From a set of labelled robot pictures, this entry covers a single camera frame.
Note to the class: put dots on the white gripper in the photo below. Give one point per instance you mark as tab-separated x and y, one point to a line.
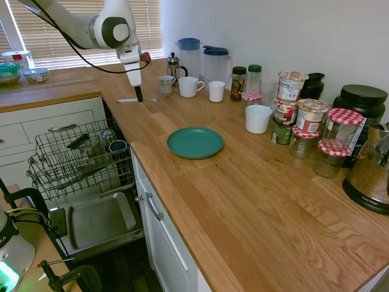
133	71

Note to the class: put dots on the silver metal fork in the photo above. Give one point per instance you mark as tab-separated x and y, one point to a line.
127	100

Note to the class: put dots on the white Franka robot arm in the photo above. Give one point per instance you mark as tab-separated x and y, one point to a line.
91	24

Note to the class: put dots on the open grey dishwasher door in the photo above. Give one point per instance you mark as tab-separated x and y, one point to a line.
100	219

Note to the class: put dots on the patterned white cup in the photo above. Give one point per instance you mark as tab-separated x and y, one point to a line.
165	84

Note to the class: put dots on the glass french press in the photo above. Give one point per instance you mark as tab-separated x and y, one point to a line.
174	68

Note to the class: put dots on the clear drinking glass in rack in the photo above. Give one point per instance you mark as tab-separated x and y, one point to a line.
107	136

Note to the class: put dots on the teal mug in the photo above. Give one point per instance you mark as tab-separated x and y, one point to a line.
118	146

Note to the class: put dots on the clear pitcher light blue lid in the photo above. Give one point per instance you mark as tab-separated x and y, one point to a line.
189	57

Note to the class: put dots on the wooden window blinds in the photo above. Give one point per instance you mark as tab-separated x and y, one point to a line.
146	30

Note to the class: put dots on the teal round plate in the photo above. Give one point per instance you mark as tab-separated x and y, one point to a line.
195	143

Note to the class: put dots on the black kitchen utensil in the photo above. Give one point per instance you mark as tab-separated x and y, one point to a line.
77	141

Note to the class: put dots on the clear pitcher dark blue lid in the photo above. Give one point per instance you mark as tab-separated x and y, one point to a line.
216	68

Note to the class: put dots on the dark spice jar black lid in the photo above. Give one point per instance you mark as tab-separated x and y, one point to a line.
238	83

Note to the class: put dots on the small food container blue lid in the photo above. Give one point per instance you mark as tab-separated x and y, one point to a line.
36	75

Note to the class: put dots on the white drawer cabinet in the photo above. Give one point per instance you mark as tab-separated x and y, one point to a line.
36	121

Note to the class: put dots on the small jar checkered lid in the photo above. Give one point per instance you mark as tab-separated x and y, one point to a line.
251	100

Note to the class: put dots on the clear jar green lid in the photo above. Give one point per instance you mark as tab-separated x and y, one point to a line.
254	77

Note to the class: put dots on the wide white cup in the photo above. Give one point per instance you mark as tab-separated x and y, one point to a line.
258	120

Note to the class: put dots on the food container red clip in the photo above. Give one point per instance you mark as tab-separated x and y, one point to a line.
16	57

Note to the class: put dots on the clear glass tumbler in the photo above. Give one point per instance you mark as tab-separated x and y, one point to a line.
269	91

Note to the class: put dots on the food container teal lid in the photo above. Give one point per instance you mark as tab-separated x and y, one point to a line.
9	74

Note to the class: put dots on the oatmeal cup red label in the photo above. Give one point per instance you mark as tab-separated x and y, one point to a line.
285	112

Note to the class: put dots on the large black clamp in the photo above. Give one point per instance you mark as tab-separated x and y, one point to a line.
27	194

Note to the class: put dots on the white cabinet door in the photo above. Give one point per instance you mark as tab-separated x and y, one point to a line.
164	243

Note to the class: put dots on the oatmeal cup white label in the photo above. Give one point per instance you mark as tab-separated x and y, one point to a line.
291	86

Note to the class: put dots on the glass jar checkered lid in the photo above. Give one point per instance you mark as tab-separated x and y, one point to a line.
304	144
328	164

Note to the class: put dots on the oatmeal cup red white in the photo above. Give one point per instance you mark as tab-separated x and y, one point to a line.
310	117

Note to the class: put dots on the black jug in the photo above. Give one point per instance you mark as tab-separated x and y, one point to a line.
313	86

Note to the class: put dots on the black clamp with screw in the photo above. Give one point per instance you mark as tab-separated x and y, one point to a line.
76	273

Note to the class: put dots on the tall jar checkered lid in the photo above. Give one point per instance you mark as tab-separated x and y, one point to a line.
342	130

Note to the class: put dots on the large black powder tub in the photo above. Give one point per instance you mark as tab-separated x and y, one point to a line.
361	100

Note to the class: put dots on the steel electric kettle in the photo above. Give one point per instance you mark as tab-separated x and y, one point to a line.
369	173

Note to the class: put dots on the red-brown wrist camera mount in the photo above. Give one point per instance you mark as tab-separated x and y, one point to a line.
145	56

